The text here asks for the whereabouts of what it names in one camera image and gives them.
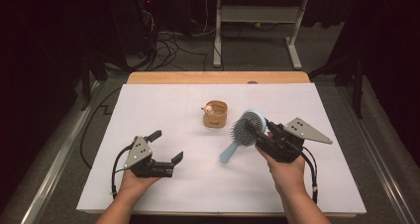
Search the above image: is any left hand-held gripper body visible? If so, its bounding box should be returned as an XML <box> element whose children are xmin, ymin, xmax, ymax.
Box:
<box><xmin>123</xmin><ymin>135</ymin><xmax>175</xmax><ymax>179</ymax></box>

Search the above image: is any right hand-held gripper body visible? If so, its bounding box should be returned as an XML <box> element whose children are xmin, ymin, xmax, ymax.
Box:
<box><xmin>255</xmin><ymin>116</ymin><xmax>334</xmax><ymax>165</ymax></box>

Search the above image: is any light blue hairbrush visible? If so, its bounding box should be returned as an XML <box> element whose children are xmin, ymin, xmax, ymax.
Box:
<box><xmin>219</xmin><ymin>108</ymin><xmax>268</xmax><ymax>165</ymax></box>

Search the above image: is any yellow pot with frog figure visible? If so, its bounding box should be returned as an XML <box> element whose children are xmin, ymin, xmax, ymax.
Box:
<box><xmin>200</xmin><ymin>99</ymin><xmax>229</xmax><ymax>130</ymax></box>

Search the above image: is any person's left hand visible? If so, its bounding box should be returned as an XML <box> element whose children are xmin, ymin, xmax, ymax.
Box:
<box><xmin>118</xmin><ymin>168</ymin><xmax>163</xmax><ymax>199</ymax></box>

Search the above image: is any person's right hand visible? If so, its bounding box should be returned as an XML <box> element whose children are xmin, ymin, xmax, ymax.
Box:
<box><xmin>255</xmin><ymin>131</ymin><xmax>307</xmax><ymax>199</ymax></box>

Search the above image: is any white sheet table cover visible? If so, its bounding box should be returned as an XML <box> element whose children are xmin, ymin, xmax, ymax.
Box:
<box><xmin>76</xmin><ymin>82</ymin><xmax>368</xmax><ymax>215</ymax></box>

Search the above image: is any black metal stand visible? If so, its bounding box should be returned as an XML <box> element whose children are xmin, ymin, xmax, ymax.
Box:
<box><xmin>307</xmin><ymin>50</ymin><xmax>366</xmax><ymax>120</ymax></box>
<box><xmin>79</xmin><ymin>47</ymin><xmax>110</xmax><ymax>112</ymax></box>

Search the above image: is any dark computer tower red light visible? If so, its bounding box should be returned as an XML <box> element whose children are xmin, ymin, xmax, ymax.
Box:
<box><xmin>108</xmin><ymin>0</ymin><xmax>160</xmax><ymax>61</ymax></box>

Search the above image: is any left hand-held gripper black cable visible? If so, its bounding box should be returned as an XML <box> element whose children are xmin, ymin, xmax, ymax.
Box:
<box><xmin>110</xmin><ymin>142</ymin><xmax>137</xmax><ymax>199</ymax></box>

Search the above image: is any hand-held gripper black cable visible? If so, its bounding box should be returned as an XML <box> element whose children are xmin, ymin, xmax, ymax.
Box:
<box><xmin>110</xmin><ymin>142</ymin><xmax>137</xmax><ymax>199</ymax></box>
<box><xmin>299</xmin><ymin>146</ymin><xmax>320</xmax><ymax>205</ymax></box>

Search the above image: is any right hand-held gripper black cable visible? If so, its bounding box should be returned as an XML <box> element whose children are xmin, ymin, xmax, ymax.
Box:
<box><xmin>299</xmin><ymin>146</ymin><xmax>320</xmax><ymax>205</ymax></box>

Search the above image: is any long black floor cable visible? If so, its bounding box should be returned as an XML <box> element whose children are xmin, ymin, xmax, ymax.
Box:
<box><xmin>79</xmin><ymin>84</ymin><xmax>124</xmax><ymax>170</ymax></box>

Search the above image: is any aluminium floor rail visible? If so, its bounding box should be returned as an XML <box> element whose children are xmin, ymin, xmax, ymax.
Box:
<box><xmin>19</xmin><ymin>79</ymin><xmax>102</xmax><ymax>224</ymax></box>
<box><xmin>335</xmin><ymin>84</ymin><xmax>420</xmax><ymax>224</ymax></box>

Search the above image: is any bundle of floor cables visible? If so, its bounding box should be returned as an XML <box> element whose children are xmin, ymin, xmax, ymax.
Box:
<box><xmin>140</xmin><ymin>0</ymin><xmax>221</xmax><ymax>73</ymax></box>

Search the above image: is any white metal stand frame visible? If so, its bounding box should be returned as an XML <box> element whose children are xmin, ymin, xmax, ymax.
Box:
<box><xmin>212</xmin><ymin>0</ymin><xmax>351</xmax><ymax>71</ymax></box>

